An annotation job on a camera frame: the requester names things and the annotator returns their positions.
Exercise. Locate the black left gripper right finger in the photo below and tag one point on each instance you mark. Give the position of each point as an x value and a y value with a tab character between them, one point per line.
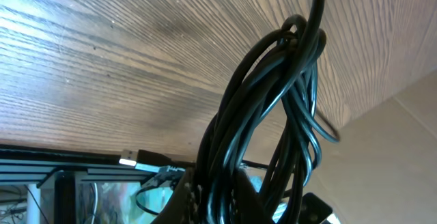
309	208

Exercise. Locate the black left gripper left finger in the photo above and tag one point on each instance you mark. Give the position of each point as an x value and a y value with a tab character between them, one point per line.
184	204

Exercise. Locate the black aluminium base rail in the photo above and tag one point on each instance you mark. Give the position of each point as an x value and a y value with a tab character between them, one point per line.
64	170

